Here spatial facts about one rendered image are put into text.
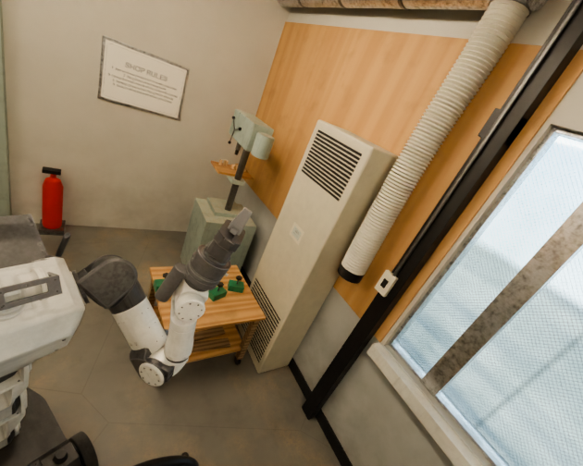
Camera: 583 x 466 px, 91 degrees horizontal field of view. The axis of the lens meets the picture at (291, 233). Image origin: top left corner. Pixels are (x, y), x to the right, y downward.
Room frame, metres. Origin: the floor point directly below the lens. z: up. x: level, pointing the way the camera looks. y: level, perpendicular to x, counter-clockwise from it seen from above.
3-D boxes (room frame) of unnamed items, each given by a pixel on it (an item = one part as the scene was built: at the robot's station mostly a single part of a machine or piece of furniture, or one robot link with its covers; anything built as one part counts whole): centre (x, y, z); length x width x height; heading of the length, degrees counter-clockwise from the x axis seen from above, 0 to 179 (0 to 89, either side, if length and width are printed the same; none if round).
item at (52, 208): (2.03, 2.04, 0.30); 0.19 x 0.18 x 0.60; 41
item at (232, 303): (1.52, 0.36, 0.32); 0.66 x 0.57 x 0.64; 132
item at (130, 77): (2.48, 1.65, 1.48); 0.64 x 0.02 x 0.46; 131
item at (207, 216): (2.39, 0.62, 0.79); 0.62 x 0.48 x 1.58; 39
